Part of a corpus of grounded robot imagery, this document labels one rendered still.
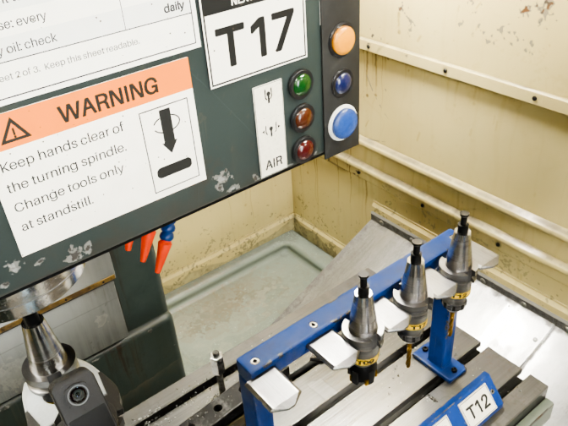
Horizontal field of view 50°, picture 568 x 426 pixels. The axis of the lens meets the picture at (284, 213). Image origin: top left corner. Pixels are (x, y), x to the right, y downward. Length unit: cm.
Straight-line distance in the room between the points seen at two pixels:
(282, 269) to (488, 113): 94
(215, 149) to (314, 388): 84
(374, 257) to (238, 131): 124
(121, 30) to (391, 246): 137
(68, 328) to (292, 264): 93
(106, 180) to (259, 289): 155
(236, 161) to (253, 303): 144
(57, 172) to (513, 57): 104
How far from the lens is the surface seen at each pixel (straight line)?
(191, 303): 198
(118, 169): 47
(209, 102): 49
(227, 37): 49
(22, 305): 66
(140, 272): 142
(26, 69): 43
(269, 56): 51
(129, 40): 45
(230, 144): 52
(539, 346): 153
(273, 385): 87
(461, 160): 150
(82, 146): 45
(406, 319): 96
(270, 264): 208
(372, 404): 126
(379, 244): 175
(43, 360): 78
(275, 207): 209
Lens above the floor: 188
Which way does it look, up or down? 34 degrees down
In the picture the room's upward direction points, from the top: 4 degrees counter-clockwise
